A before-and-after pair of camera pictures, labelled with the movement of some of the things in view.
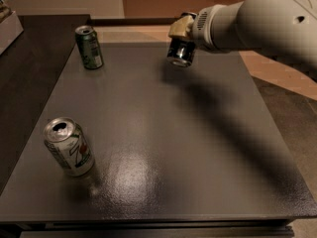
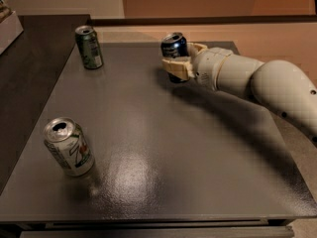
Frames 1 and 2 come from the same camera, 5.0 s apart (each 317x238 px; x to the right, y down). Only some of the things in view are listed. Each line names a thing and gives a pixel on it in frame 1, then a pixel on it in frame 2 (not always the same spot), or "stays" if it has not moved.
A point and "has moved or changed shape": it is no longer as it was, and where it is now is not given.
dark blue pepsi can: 180,52 has moved or changed shape
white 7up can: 67,141 stays
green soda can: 89,47 stays
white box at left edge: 10,29 stays
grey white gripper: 200,29 to 208,67
